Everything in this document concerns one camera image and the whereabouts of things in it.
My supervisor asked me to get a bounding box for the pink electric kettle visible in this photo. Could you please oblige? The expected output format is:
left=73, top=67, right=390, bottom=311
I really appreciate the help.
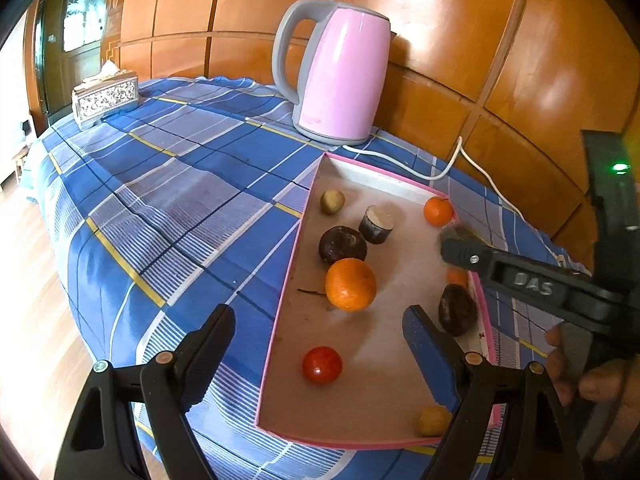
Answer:
left=271, top=0, right=392, bottom=147

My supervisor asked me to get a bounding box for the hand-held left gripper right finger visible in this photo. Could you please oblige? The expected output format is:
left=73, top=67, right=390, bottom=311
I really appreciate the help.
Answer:
left=402, top=304, right=585, bottom=480

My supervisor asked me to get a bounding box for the red tomato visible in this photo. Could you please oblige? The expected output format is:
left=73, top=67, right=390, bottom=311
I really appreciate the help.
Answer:
left=302, top=346, right=344, bottom=385

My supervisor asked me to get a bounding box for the orange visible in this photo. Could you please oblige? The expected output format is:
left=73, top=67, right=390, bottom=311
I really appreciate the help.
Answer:
left=325, top=258, right=377, bottom=312
left=423, top=196, right=455, bottom=227

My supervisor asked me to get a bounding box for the blue plaid tablecloth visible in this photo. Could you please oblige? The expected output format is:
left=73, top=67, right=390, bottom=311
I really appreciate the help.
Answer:
left=37, top=76, right=596, bottom=480

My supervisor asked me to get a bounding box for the wooden glazed door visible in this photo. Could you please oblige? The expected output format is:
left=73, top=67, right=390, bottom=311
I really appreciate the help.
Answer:
left=27, top=0, right=126, bottom=126

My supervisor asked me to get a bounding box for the dark purple mangosteen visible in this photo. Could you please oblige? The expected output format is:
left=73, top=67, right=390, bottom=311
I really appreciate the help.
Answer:
left=319, top=226, right=369, bottom=266

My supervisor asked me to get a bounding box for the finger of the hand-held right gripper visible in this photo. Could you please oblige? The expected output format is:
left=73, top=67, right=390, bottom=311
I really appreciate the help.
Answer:
left=440, top=236, right=497, bottom=275

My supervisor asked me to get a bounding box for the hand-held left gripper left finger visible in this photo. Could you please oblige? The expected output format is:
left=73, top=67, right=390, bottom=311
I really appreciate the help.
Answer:
left=52, top=304, right=237, bottom=480

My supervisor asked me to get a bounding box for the white power cord with plug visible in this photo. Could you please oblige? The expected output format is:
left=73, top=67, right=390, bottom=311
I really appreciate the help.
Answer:
left=342, top=136, right=568, bottom=266

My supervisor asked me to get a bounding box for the dark cut vegetable cylinder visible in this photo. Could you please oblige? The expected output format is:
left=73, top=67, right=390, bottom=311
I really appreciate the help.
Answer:
left=358, top=204, right=395, bottom=246

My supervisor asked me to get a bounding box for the dark round fruit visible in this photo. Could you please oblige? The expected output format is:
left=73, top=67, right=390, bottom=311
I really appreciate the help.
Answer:
left=438, top=283, right=477, bottom=337

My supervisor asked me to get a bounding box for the silver tissue box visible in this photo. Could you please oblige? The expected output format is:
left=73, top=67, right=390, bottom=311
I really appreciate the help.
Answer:
left=71, top=60, right=141, bottom=130

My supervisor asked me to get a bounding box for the small yellow potato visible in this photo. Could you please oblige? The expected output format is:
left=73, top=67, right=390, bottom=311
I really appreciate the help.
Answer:
left=417, top=405, right=452, bottom=437
left=320, top=189, right=346, bottom=216

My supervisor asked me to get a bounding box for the small wooden stool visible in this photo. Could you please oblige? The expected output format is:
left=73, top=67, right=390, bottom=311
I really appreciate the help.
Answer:
left=11, top=142, right=33, bottom=181

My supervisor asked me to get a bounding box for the person's right hand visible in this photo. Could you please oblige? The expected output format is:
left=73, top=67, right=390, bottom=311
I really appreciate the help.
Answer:
left=546, top=324, right=640, bottom=461

